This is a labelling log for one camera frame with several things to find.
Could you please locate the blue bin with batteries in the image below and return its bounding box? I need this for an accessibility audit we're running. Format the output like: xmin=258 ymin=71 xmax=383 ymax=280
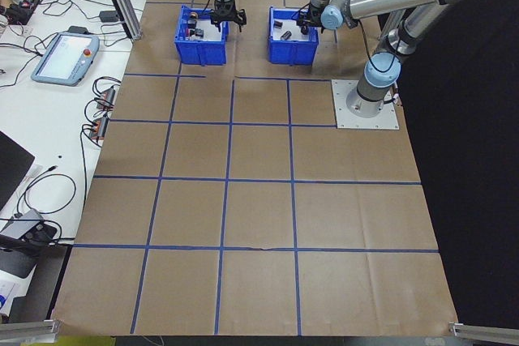
xmin=267 ymin=6 xmax=320 ymax=66

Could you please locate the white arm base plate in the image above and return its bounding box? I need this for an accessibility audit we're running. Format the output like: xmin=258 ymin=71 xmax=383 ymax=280
xmin=331 ymin=79 xmax=401 ymax=130

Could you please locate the black hub cable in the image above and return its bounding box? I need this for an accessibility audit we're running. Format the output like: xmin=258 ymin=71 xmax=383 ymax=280
xmin=92 ymin=75 xmax=122 ymax=100
xmin=79 ymin=98 xmax=105 ymax=148

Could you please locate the grey orange usb hub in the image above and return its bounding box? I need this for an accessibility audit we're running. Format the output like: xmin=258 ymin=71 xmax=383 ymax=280
xmin=98 ymin=85 xmax=119 ymax=111
xmin=89 ymin=116 xmax=111 ymax=143

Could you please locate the aluminium extrusion bar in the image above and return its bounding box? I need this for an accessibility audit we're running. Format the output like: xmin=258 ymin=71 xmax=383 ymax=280
xmin=448 ymin=321 xmax=519 ymax=341
xmin=0 ymin=318 xmax=62 ymax=343

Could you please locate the light blue teach pendant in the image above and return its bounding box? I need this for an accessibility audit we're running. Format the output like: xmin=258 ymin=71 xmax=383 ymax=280
xmin=31 ymin=32 xmax=101 ymax=87

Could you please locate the blue bin with push buttons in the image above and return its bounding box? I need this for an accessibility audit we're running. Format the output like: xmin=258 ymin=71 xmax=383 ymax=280
xmin=174 ymin=4 xmax=230 ymax=66

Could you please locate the black stand base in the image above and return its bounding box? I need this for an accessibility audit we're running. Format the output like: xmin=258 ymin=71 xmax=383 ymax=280
xmin=0 ymin=246 xmax=38 ymax=281

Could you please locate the white desk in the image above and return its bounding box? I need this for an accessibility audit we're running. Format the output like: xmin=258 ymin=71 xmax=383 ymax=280
xmin=0 ymin=0 xmax=160 ymax=325

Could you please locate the black camera clamp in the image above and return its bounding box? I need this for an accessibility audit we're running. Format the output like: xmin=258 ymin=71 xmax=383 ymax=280
xmin=23 ymin=220 xmax=58 ymax=246

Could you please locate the grey docking hub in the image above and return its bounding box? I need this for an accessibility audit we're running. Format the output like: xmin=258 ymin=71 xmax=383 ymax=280
xmin=0 ymin=207 xmax=45 ymax=241

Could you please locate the black looped usb cable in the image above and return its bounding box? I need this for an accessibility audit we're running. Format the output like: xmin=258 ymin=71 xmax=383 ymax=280
xmin=15 ymin=164 xmax=78 ymax=218

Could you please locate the black laptop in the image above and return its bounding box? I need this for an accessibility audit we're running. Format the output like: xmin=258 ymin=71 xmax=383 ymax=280
xmin=0 ymin=130 xmax=36 ymax=212

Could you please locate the black frame cover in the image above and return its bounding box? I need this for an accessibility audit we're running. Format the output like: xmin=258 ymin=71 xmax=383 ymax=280
xmin=375 ymin=0 xmax=519 ymax=337

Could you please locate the red black circuit board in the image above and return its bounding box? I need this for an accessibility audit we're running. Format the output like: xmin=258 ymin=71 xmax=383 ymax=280
xmin=7 ymin=0 xmax=42 ymax=26

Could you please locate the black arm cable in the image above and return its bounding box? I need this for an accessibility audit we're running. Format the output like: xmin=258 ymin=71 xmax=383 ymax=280
xmin=355 ymin=16 xmax=402 ymax=75

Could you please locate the white blue box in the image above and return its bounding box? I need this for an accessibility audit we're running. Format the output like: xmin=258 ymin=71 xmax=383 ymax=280
xmin=0 ymin=272 xmax=21 ymax=318

